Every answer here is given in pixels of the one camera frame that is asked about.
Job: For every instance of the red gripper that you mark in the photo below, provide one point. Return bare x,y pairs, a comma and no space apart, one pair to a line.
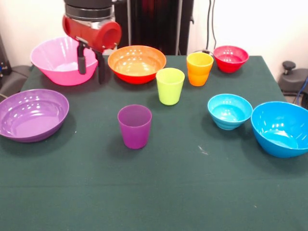
96,34

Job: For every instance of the purple cup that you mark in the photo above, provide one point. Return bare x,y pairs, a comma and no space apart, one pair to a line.
134,130

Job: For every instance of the purple bowl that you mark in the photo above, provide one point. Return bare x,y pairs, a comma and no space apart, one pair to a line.
31,118

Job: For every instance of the large pink bowl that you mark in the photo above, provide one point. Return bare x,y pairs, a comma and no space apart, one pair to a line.
60,65

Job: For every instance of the orange bowl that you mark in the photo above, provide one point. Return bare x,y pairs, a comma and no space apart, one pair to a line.
137,62

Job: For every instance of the dark grey stand base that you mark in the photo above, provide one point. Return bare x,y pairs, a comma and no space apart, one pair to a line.
14,79
296,79

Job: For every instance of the green cup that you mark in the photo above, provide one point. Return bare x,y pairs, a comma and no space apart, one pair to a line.
169,89

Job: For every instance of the black device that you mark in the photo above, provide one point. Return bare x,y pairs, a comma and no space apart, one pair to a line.
3,60

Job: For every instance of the orange cup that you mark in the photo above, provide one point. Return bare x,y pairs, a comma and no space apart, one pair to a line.
198,77

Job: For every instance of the dark green tablecloth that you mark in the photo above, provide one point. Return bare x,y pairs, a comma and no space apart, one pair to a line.
144,180

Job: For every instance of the small red bowl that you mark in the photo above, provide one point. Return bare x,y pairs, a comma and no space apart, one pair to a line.
229,60

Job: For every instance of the small blue bowl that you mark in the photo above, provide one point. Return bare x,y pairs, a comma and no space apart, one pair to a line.
228,113

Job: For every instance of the large blue bowl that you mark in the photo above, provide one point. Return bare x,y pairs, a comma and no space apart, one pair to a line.
276,125

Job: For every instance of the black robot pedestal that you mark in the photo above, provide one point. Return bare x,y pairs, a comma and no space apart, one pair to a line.
154,24

